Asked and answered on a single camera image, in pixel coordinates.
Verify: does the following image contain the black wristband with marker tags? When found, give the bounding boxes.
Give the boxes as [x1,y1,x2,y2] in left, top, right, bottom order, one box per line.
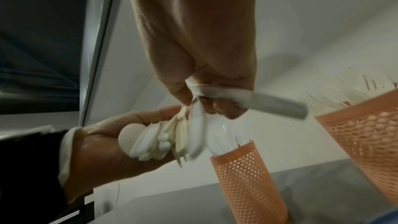
[0,127,78,224]

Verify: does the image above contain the person's right hand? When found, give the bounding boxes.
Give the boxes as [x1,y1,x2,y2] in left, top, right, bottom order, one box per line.
[122,0,265,120]

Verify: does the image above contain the white plastic knife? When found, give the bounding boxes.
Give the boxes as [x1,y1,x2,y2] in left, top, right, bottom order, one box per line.
[185,80,309,120]

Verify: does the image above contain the orange mesh cup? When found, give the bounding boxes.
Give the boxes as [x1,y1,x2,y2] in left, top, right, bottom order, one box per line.
[209,140,289,224]
[313,90,398,207]

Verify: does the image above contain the dark glass window white frame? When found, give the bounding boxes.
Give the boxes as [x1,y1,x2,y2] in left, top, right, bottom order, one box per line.
[0,0,121,127]

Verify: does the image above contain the person's left hand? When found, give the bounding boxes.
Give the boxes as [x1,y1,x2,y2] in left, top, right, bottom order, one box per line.
[62,105,191,204]

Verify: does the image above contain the bunch of white forks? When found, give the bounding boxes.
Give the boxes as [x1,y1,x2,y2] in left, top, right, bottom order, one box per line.
[301,67,398,112]

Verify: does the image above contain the bundle of white cutlery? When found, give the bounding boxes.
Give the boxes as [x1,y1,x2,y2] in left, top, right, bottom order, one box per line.
[118,95,213,169]

